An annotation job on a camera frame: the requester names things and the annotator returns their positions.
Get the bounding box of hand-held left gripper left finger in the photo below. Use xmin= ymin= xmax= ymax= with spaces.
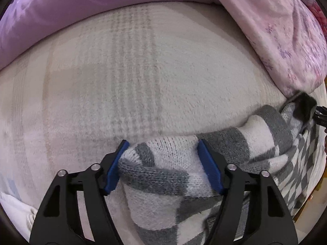
xmin=29 ymin=139 xmax=130 ymax=245

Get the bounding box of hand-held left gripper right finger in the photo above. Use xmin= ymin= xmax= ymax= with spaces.
xmin=197 ymin=139 xmax=299 ymax=245

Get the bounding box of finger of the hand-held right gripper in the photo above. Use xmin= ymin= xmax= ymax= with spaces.
xmin=315 ymin=105 xmax=327 ymax=128

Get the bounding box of grey white checkered sweater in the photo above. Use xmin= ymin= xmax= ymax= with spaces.
xmin=118 ymin=92 xmax=320 ymax=245

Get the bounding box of white floral bed sheet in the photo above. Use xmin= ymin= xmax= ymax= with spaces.
xmin=0 ymin=1 xmax=327 ymax=245

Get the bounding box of white garment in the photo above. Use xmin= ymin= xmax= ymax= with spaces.
xmin=0 ymin=191 xmax=39 ymax=236

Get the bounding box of purple floral quilt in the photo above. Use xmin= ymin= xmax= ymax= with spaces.
xmin=0 ymin=0 xmax=327 ymax=97

